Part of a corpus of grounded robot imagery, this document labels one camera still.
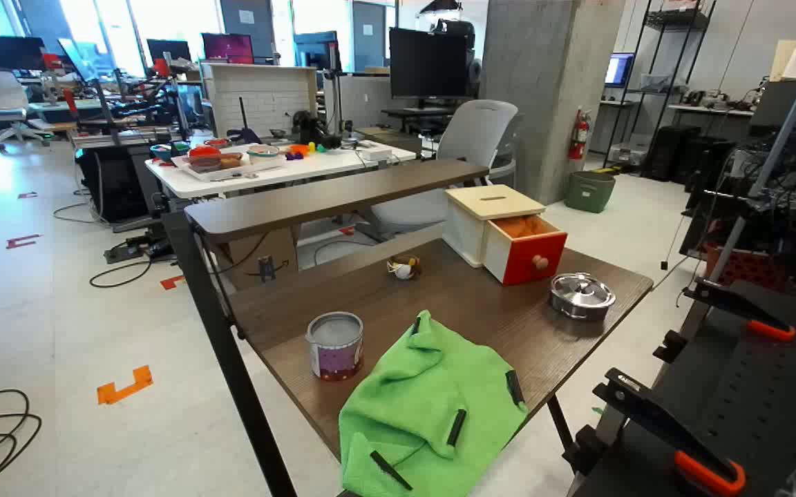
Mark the green microfiber cloth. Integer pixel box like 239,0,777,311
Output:
336,310,528,497

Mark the small white and brown toy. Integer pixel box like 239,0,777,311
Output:
386,257,420,282

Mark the white box with red drawer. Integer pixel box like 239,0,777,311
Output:
441,184,565,288

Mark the purple and white paint can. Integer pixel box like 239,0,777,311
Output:
306,311,364,381

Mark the grey office chair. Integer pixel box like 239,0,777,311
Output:
364,100,517,241

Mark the silver metal bowl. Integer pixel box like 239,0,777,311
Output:
549,272,615,321

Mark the black computer monitor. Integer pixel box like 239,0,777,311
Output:
390,28,473,97

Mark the green plastic basket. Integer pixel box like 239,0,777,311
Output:
563,170,615,212

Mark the red fire extinguisher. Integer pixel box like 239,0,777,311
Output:
565,111,590,159

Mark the black metal table leg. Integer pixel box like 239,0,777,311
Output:
163,212,295,497

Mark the white cluttered desk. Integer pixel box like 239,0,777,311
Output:
145,141,411,199

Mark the orange handled black clamp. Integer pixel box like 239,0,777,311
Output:
688,279,796,341
593,368,749,497

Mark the black metal wire shelf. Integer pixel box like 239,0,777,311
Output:
601,0,715,167

